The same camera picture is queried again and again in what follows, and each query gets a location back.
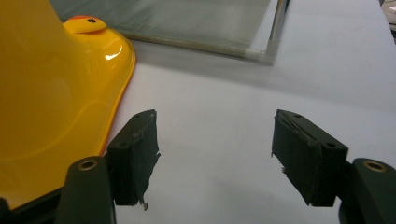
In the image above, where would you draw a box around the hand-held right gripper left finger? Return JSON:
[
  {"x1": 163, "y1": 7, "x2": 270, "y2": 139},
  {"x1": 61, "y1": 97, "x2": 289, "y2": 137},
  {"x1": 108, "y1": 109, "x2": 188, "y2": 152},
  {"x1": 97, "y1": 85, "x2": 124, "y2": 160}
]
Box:
[{"x1": 106, "y1": 109, "x2": 162, "y2": 211}]

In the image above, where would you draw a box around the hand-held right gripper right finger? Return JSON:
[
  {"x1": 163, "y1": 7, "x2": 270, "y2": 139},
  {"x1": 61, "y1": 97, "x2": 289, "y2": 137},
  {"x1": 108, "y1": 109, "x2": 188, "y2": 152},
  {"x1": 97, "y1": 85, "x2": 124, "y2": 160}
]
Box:
[{"x1": 271, "y1": 109, "x2": 349, "y2": 207}]

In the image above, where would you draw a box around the yellow rain boot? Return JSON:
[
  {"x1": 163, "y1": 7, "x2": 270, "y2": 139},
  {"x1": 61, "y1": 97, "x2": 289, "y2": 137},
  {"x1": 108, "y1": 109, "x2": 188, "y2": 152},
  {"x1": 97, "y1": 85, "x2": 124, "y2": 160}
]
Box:
[{"x1": 0, "y1": 0, "x2": 137, "y2": 210}]

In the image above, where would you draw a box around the metal shoe rack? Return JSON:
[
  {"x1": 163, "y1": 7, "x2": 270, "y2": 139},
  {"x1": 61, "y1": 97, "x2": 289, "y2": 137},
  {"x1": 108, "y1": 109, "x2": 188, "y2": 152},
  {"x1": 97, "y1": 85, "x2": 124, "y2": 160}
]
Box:
[{"x1": 49, "y1": 0, "x2": 291, "y2": 66}]

